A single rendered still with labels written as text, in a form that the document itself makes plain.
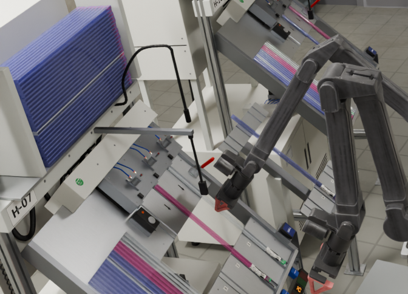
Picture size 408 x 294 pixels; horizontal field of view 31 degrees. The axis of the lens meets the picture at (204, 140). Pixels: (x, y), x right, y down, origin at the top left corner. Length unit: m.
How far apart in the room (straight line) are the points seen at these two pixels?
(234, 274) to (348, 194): 0.69
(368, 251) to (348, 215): 1.88
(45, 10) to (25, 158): 0.56
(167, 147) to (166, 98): 3.17
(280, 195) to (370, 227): 1.08
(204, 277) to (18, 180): 0.94
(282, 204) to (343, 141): 1.18
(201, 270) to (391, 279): 0.68
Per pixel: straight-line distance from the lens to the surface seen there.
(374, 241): 3.78
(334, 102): 1.66
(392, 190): 1.78
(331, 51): 2.12
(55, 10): 2.43
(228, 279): 2.37
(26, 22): 2.31
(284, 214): 2.92
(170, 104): 5.48
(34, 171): 2.04
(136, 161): 2.33
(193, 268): 2.80
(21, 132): 1.98
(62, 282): 2.10
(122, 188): 2.25
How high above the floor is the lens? 2.34
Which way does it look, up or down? 29 degrees down
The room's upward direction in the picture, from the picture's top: 13 degrees counter-clockwise
